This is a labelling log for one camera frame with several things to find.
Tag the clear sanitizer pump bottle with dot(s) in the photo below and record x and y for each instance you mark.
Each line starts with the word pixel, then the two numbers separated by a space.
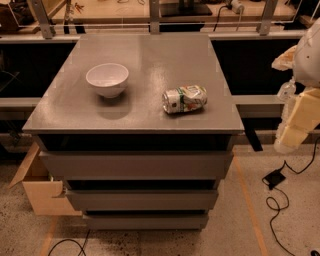
pixel 286 90

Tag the grey drawer cabinet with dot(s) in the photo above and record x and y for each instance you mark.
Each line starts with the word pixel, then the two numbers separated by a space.
pixel 71 117

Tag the grey drawer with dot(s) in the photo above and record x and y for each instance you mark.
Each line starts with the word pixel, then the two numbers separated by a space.
pixel 146 221
pixel 140 200
pixel 207 165

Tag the grey top drawer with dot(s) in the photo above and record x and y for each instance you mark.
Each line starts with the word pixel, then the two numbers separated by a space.
pixel 207 165

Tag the white ceramic bowl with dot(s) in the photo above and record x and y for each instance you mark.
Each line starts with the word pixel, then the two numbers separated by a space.
pixel 108 80

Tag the black power adapter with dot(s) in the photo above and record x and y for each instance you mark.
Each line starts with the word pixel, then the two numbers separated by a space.
pixel 273 179

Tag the crushed soda can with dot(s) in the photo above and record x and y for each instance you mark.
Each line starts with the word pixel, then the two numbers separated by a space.
pixel 184 99

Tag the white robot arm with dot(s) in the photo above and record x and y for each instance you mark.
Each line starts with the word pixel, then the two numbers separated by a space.
pixel 306 62

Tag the white power strip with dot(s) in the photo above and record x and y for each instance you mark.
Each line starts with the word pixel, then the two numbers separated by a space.
pixel 236 6

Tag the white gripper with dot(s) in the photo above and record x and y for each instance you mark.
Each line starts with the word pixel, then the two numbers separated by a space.
pixel 308 63

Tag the grey bottom drawer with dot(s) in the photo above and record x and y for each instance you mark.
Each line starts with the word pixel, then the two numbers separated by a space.
pixel 146 221

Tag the grey metal railing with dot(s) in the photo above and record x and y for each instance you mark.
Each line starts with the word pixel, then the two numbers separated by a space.
pixel 51 17

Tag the cardboard box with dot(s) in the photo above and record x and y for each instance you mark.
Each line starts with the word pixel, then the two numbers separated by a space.
pixel 45 194

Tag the grey middle drawer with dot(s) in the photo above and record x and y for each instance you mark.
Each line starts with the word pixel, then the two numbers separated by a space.
pixel 140 200

